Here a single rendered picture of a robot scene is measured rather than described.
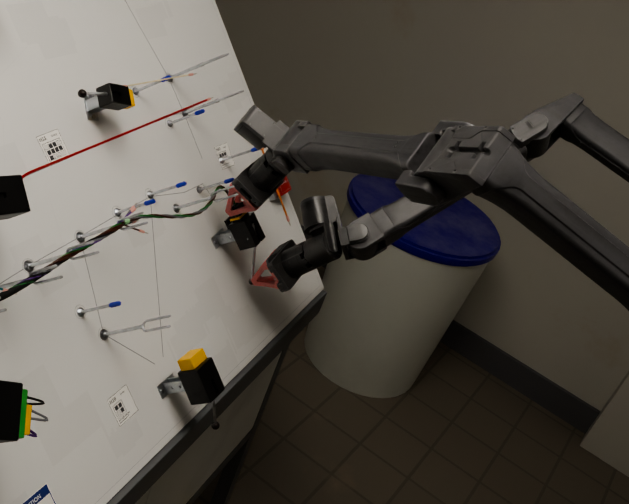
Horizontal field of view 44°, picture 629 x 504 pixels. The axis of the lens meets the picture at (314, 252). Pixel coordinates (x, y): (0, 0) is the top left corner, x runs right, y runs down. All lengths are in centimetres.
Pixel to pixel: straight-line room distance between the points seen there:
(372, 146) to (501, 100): 202
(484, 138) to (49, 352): 69
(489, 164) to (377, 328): 190
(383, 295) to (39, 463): 172
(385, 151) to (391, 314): 170
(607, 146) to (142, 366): 91
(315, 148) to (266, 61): 236
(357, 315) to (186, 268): 141
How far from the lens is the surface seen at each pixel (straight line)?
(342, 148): 116
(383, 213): 144
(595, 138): 153
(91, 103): 137
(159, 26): 161
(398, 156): 105
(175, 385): 135
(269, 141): 135
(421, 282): 266
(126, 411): 131
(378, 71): 329
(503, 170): 94
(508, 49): 308
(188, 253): 147
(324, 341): 295
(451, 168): 95
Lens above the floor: 186
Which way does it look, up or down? 30 degrees down
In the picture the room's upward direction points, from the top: 21 degrees clockwise
